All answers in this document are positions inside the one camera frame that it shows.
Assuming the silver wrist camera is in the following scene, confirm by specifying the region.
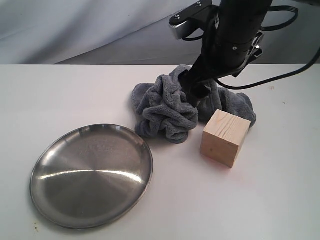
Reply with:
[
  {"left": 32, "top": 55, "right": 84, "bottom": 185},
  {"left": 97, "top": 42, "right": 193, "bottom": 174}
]
[{"left": 169, "top": 0, "right": 219, "bottom": 42}]

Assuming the round stainless steel plate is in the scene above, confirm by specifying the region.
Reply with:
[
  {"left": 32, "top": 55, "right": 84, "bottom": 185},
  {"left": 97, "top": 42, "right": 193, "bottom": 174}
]
[{"left": 29, "top": 124, "right": 154, "bottom": 229}]

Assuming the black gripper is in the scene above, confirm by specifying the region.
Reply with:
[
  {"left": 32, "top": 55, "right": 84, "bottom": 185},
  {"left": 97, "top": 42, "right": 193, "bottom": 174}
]
[{"left": 178, "top": 32, "right": 264, "bottom": 107}]

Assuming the grey fleece towel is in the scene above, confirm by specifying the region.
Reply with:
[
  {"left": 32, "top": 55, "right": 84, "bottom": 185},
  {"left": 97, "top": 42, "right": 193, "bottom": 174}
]
[{"left": 131, "top": 64, "right": 257, "bottom": 144}]

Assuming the black cable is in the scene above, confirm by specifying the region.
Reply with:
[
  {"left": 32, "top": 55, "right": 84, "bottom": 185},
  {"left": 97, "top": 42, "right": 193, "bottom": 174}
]
[{"left": 214, "top": 6, "right": 320, "bottom": 90}]

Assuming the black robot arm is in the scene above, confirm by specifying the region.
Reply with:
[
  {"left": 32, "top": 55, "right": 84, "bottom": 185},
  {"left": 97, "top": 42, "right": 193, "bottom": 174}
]
[{"left": 169, "top": 0, "right": 320, "bottom": 107}]

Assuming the wooden cube block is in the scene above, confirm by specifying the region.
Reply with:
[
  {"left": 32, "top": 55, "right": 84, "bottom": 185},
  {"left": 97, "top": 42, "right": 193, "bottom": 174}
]
[{"left": 200, "top": 110, "right": 251, "bottom": 168}]

